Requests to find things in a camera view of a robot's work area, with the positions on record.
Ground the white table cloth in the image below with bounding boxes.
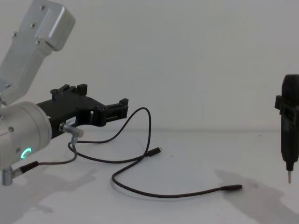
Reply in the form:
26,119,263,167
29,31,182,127
0,128,299,224

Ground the black electric screwdriver tool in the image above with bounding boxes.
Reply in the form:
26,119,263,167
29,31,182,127
279,74,299,185

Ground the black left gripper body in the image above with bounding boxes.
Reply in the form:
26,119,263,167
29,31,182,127
36,92,107,141

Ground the thin dark robot wrist cable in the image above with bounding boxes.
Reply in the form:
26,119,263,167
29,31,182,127
1,122,85,186

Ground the long black loose cable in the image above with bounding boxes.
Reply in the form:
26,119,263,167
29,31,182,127
67,107,243,197

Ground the plain pale wall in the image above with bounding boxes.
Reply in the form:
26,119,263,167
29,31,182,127
0,0,299,133

